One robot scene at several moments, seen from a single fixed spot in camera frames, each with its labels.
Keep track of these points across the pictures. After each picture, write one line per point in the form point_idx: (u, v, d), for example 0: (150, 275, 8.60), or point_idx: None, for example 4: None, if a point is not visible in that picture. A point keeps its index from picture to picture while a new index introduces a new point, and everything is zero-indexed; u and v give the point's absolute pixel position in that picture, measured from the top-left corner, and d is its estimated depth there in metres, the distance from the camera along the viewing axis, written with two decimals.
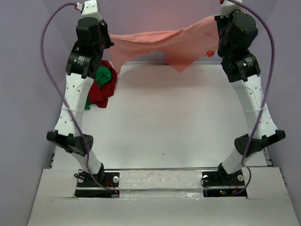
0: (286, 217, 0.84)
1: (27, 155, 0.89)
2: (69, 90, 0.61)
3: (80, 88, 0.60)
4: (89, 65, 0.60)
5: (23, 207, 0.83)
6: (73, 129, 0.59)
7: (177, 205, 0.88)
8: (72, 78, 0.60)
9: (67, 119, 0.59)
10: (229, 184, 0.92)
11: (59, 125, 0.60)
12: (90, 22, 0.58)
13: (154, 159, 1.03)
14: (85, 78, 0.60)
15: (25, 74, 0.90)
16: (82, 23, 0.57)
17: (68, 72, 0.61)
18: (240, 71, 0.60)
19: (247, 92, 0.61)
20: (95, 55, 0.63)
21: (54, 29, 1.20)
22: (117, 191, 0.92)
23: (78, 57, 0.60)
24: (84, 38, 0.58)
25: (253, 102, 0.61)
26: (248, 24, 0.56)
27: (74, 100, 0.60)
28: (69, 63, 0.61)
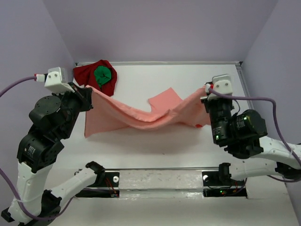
0: (287, 217, 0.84)
1: None
2: (20, 180, 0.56)
3: (30, 181, 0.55)
4: (39, 157, 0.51)
5: None
6: (23, 218, 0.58)
7: (177, 205, 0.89)
8: (24, 169, 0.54)
9: (19, 206, 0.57)
10: (230, 184, 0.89)
11: (11, 208, 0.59)
12: (48, 108, 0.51)
13: (154, 159, 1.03)
14: (35, 172, 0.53)
15: (22, 74, 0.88)
16: (40, 110, 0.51)
17: (19, 160, 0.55)
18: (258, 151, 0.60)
19: (272, 152, 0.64)
20: (55, 141, 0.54)
21: (53, 29, 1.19)
22: (117, 191, 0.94)
23: (28, 145, 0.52)
24: (42, 127, 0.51)
25: (282, 153, 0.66)
26: (260, 126, 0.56)
27: (25, 191, 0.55)
28: (19, 150, 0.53)
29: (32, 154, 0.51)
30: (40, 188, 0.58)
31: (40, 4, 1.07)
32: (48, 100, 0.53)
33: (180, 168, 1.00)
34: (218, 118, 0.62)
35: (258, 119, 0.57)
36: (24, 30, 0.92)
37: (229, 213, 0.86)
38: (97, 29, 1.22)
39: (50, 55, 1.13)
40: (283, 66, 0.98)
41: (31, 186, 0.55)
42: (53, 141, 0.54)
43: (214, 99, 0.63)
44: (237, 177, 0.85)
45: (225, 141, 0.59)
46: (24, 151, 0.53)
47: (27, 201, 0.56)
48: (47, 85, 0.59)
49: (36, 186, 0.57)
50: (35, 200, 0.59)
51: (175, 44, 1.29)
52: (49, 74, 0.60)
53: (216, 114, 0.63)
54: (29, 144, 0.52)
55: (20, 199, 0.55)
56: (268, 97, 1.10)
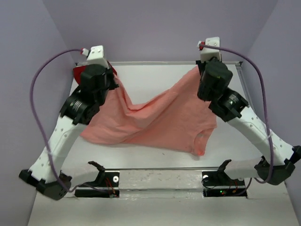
0: (287, 217, 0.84)
1: (27, 155, 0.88)
2: (57, 132, 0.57)
3: (67, 133, 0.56)
4: (83, 113, 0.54)
5: (24, 207, 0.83)
6: (45, 175, 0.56)
7: (177, 204, 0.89)
8: (65, 121, 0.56)
9: (45, 163, 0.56)
10: (229, 184, 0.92)
11: (35, 165, 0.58)
12: (97, 69, 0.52)
13: (154, 159, 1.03)
14: (75, 124, 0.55)
15: (23, 73, 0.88)
16: (89, 70, 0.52)
17: (62, 114, 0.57)
18: (231, 111, 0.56)
19: (247, 125, 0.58)
20: (96, 102, 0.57)
21: (53, 29, 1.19)
22: (117, 191, 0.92)
23: (76, 101, 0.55)
24: (85, 86, 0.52)
25: (258, 132, 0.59)
26: (216, 70, 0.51)
27: (58, 144, 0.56)
28: (65, 106, 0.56)
29: (77, 109, 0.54)
30: (69, 146, 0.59)
31: (41, 4, 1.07)
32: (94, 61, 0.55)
33: (180, 168, 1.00)
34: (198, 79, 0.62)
35: (217, 67, 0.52)
36: (25, 30, 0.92)
37: (230, 212, 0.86)
38: (97, 29, 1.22)
39: (50, 54, 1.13)
40: (283, 65, 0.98)
41: (66, 139, 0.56)
42: (93, 102, 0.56)
43: (201, 57, 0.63)
44: (231, 174, 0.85)
45: (204, 94, 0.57)
46: (69, 107, 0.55)
47: (56, 156, 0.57)
48: (89, 59, 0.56)
49: (69, 142, 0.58)
50: (62, 158, 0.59)
51: (175, 44, 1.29)
52: (92, 50, 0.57)
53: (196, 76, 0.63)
54: (75, 100, 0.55)
55: (51, 152, 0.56)
56: (268, 96, 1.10)
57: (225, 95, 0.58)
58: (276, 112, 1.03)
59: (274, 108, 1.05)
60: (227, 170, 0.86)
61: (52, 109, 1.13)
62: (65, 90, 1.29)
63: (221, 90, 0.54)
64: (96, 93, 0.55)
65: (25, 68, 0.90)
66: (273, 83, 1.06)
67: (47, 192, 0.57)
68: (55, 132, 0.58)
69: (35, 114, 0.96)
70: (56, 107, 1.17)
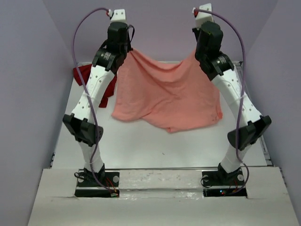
0: (287, 217, 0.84)
1: (27, 154, 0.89)
2: (92, 79, 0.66)
3: (102, 79, 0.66)
4: (113, 60, 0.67)
5: (24, 207, 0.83)
6: (87, 115, 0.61)
7: (177, 205, 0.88)
8: (98, 69, 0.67)
9: (85, 104, 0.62)
10: (229, 184, 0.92)
11: (75, 109, 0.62)
12: (122, 25, 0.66)
13: (154, 159, 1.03)
14: (108, 70, 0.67)
15: (24, 74, 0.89)
16: (113, 25, 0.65)
17: (94, 64, 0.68)
18: (215, 68, 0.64)
19: (225, 84, 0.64)
20: (120, 54, 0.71)
21: (54, 29, 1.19)
22: (117, 191, 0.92)
23: (105, 52, 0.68)
24: (113, 37, 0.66)
25: (232, 92, 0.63)
26: (212, 28, 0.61)
27: (95, 88, 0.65)
28: (96, 56, 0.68)
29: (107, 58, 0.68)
30: (101, 93, 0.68)
31: (41, 4, 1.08)
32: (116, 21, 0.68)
33: (180, 168, 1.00)
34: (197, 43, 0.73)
35: (212, 25, 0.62)
36: (26, 31, 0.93)
37: (230, 212, 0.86)
38: (98, 29, 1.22)
39: (51, 53, 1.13)
40: (282, 64, 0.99)
41: (102, 83, 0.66)
42: (119, 53, 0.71)
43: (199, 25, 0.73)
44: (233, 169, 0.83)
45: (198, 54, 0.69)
46: (99, 57, 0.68)
47: (94, 99, 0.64)
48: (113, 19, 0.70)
49: (101, 88, 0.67)
50: (95, 104, 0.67)
51: (176, 43, 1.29)
52: (115, 12, 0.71)
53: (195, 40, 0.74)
54: (105, 52, 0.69)
55: (90, 94, 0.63)
56: (268, 96, 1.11)
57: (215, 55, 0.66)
58: (276, 111, 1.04)
59: (274, 108, 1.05)
60: (223, 161, 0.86)
61: (52, 109, 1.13)
62: (65, 90, 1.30)
63: (212, 47, 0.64)
64: (120, 46, 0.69)
65: (25, 68, 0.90)
66: (273, 83, 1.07)
67: (87, 135, 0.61)
68: (90, 79, 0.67)
69: (35, 114, 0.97)
70: (56, 106, 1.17)
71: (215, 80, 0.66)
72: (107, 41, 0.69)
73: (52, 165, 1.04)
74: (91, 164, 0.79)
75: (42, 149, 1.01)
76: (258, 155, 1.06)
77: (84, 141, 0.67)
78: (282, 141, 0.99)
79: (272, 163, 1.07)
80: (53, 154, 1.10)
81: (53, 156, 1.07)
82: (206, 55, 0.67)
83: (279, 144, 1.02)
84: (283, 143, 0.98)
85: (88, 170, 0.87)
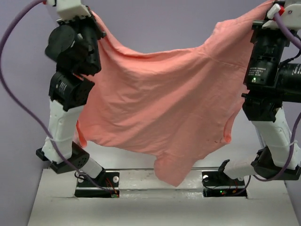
0: (287, 218, 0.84)
1: (27, 154, 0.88)
2: (52, 118, 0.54)
3: (61, 120, 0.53)
4: (68, 95, 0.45)
5: (23, 207, 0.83)
6: (56, 157, 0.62)
7: (177, 205, 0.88)
8: (56, 108, 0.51)
9: (51, 147, 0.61)
10: (229, 184, 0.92)
11: (44, 147, 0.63)
12: (65, 40, 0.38)
13: (154, 159, 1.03)
14: (67, 111, 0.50)
15: None
16: (55, 40, 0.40)
17: (51, 98, 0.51)
18: (269, 115, 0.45)
19: (277, 130, 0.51)
20: (79, 84, 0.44)
21: None
22: (117, 191, 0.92)
23: (59, 82, 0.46)
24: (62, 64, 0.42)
25: (283, 138, 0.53)
26: None
27: (57, 131, 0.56)
28: (51, 86, 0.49)
29: (64, 90, 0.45)
30: (72, 127, 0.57)
31: None
32: (60, 30, 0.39)
33: None
34: (264, 55, 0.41)
35: None
36: None
37: (230, 213, 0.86)
38: None
39: None
40: None
41: (64, 125, 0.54)
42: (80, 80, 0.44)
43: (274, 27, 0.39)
44: (230, 173, 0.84)
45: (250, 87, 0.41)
46: (55, 88, 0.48)
47: (59, 142, 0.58)
48: (62, 10, 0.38)
49: (67, 126, 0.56)
50: (67, 141, 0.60)
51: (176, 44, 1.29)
52: None
53: (264, 48, 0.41)
54: (60, 81, 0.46)
55: (53, 138, 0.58)
56: None
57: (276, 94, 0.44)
58: None
59: None
60: (227, 164, 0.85)
61: None
62: None
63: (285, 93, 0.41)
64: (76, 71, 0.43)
65: None
66: None
67: (60, 171, 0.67)
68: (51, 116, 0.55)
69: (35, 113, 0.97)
70: None
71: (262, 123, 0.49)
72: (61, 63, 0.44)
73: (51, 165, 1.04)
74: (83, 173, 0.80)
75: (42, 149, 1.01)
76: None
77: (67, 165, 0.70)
78: None
79: None
80: None
81: None
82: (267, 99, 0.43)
83: None
84: None
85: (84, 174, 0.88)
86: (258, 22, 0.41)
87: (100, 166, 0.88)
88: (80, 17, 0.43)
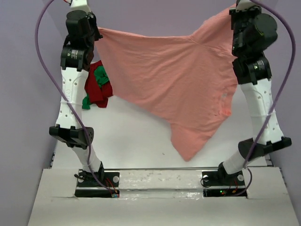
0: (287, 218, 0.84)
1: (27, 155, 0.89)
2: (66, 84, 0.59)
3: (77, 81, 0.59)
4: (82, 58, 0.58)
5: (24, 206, 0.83)
6: (74, 122, 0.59)
7: (177, 205, 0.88)
8: (69, 71, 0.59)
9: (68, 112, 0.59)
10: (229, 184, 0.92)
11: (59, 119, 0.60)
12: (79, 15, 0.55)
13: (154, 159, 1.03)
14: (80, 70, 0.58)
15: (24, 74, 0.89)
16: (71, 17, 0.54)
17: (63, 66, 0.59)
18: (249, 74, 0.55)
19: (255, 95, 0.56)
20: (88, 47, 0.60)
21: (54, 29, 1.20)
22: (117, 191, 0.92)
23: (71, 50, 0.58)
24: (75, 32, 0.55)
25: (260, 107, 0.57)
26: (269, 25, 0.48)
27: (73, 92, 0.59)
28: (62, 58, 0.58)
29: (76, 55, 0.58)
30: (82, 93, 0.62)
31: (41, 4, 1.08)
32: (73, 11, 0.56)
33: (179, 168, 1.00)
34: (240, 29, 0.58)
35: (268, 20, 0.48)
36: (27, 31, 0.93)
37: (230, 213, 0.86)
38: None
39: (51, 53, 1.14)
40: (281, 64, 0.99)
41: (79, 84, 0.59)
42: (86, 46, 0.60)
43: (243, 8, 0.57)
44: (227, 165, 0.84)
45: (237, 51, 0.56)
46: (66, 58, 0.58)
47: (75, 103, 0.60)
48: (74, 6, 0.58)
49: (81, 89, 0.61)
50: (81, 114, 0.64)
51: None
52: None
53: (240, 24, 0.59)
54: (71, 50, 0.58)
55: (69, 101, 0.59)
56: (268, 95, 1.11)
57: (254, 58, 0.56)
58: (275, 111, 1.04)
59: None
60: (225, 162, 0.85)
61: (51, 108, 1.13)
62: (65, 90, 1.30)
63: (256, 48, 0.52)
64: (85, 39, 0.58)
65: (26, 68, 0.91)
66: (274, 83, 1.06)
67: (79, 140, 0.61)
68: (63, 84, 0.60)
69: (35, 114, 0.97)
70: (55, 106, 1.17)
71: (245, 85, 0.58)
72: (69, 37, 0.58)
73: (52, 165, 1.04)
74: (89, 166, 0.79)
75: (42, 149, 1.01)
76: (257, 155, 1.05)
77: (77, 144, 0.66)
78: None
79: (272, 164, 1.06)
80: (53, 154, 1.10)
81: (53, 156, 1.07)
82: (244, 57, 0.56)
83: None
84: None
85: (87, 171, 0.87)
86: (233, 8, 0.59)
87: (99, 160, 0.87)
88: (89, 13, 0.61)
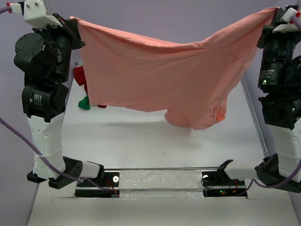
0: (288, 218, 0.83)
1: (28, 154, 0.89)
2: (35, 133, 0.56)
3: (47, 133, 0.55)
4: (48, 103, 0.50)
5: (23, 206, 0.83)
6: (52, 173, 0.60)
7: (177, 205, 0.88)
8: (36, 121, 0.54)
9: (43, 165, 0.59)
10: (229, 184, 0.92)
11: (37, 169, 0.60)
12: (30, 49, 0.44)
13: (154, 159, 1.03)
14: (49, 121, 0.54)
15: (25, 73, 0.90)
16: (19, 52, 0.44)
17: (27, 115, 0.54)
18: (288, 118, 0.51)
19: (292, 138, 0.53)
20: (56, 84, 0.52)
21: None
22: (117, 191, 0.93)
23: (33, 95, 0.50)
24: (32, 72, 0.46)
25: (296, 149, 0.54)
26: None
27: (44, 145, 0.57)
28: (25, 103, 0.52)
29: (40, 101, 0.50)
30: (56, 138, 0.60)
31: None
32: (25, 39, 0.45)
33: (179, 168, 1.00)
34: (276, 58, 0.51)
35: None
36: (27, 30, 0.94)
37: (230, 213, 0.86)
38: None
39: None
40: None
41: (50, 136, 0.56)
42: (54, 84, 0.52)
43: (285, 31, 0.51)
44: (230, 173, 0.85)
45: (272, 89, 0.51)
46: (29, 102, 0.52)
47: (51, 155, 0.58)
48: (28, 19, 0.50)
49: (53, 137, 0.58)
50: None
51: None
52: (27, 4, 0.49)
53: (276, 51, 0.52)
54: (33, 93, 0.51)
55: (43, 155, 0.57)
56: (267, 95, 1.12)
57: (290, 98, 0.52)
58: None
59: None
60: (227, 168, 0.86)
61: None
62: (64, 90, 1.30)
63: None
64: (49, 77, 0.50)
65: None
66: None
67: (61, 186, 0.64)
68: (33, 132, 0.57)
69: None
70: None
71: (281, 128, 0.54)
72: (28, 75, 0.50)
73: None
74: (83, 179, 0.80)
75: None
76: None
77: None
78: None
79: None
80: None
81: None
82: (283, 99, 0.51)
83: None
84: None
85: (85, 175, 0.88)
86: (268, 27, 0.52)
87: (97, 164, 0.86)
88: (51, 26, 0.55)
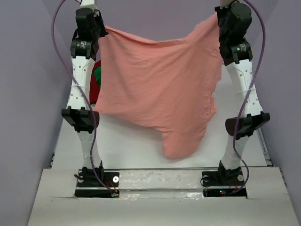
0: (288, 218, 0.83)
1: (28, 154, 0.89)
2: (76, 70, 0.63)
3: (86, 67, 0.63)
4: (91, 48, 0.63)
5: (24, 206, 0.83)
6: (83, 103, 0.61)
7: (177, 205, 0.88)
8: (79, 59, 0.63)
9: (79, 95, 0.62)
10: (229, 184, 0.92)
11: (70, 101, 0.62)
12: (87, 10, 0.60)
13: (154, 160, 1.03)
14: (89, 58, 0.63)
15: (25, 74, 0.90)
16: (79, 12, 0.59)
17: (73, 55, 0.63)
18: (233, 55, 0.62)
19: (237, 73, 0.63)
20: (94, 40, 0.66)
21: (55, 29, 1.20)
22: (117, 191, 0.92)
23: (81, 41, 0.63)
24: (83, 25, 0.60)
25: (241, 83, 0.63)
26: (243, 12, 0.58)
27: (82, 78, 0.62)
28: (72, 47, 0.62)
29: (85, 46, 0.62)
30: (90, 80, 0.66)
31: (41, 5, 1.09)
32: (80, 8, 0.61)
33: (179, 168, 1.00)
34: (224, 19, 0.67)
35: (242, 7, 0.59)
36: (27, 31, 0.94)
37: (229, 213, 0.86)
38: None
39: (51, 53, 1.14)
40: (280, 65, 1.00)
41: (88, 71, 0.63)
42: (93, 39, 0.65)
43: (225, 3, 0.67)
44: (225, 161, 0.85)
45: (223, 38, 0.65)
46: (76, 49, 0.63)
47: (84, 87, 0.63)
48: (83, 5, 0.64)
49: (89, 77, 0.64)
50: None
51: None
52: None
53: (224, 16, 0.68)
54: (80, 42, 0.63)
55: (79, 85, 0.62)
56: (267, 95, 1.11)
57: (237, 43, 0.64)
58: (274, 111, 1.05)
59: (273, 108, 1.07)
60: (223, 159, 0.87)
61: (51, 108, 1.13)
62: (65, 91, 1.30)
63: (235, 31, 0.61)
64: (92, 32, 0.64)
65: (26, 68, 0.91)
66: (273, 83, 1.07)
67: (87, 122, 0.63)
68: (73, 71, 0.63)
69: (36, 113, 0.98)
70: (55, 106, 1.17)
71: (229, 66, 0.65)
72: (77, 29, 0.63)
73: (52, 165, 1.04)
74: (91, 157, 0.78)
75: (42, 149, 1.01)
76: (257, 156, 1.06)
77: (84, 127, 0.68)
78: (281, 141, 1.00)
79: (272, 163, 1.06)
80: (53, 154, 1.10)
81: (53, 156, 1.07)
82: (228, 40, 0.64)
83: (278, 144, 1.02)
84: (282, 143, 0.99)
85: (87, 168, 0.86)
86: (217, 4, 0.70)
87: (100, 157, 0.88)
88: None
